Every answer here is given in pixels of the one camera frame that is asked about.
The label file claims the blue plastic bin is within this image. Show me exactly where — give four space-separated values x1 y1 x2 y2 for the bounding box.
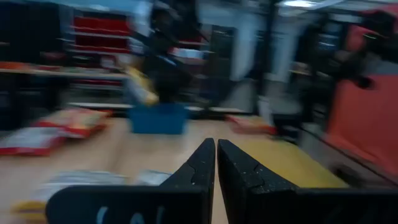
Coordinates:
128 103 191 136

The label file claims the blue Maruchan noodle pack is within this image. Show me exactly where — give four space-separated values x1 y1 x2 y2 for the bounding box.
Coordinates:
30 169 129 205
134 169 173 187

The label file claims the red shelf unit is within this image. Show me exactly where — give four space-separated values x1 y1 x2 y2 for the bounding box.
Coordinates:
70 15 132 54

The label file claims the red Maruchan noodle pack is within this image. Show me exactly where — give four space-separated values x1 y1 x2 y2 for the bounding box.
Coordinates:
33 107 112 139
0 126 67 157
226 114 278 136

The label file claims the long tan workbench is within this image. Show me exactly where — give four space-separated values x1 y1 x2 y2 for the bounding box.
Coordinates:
0 60 128 82

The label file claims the yellow plastic bin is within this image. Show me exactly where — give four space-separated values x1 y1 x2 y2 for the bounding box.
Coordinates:
231 136 349 189

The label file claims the large orange red object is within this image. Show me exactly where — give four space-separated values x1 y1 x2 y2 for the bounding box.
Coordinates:
323 73 398 180

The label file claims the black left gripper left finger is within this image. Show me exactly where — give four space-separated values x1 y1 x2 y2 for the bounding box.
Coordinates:
45 138 216 224

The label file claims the yellow Maruchan noodle pack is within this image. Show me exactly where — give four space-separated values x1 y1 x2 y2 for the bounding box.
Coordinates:
10 200 48 223
124 65 160 106

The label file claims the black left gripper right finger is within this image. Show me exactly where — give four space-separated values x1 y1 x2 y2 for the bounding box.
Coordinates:
216 138 398 224

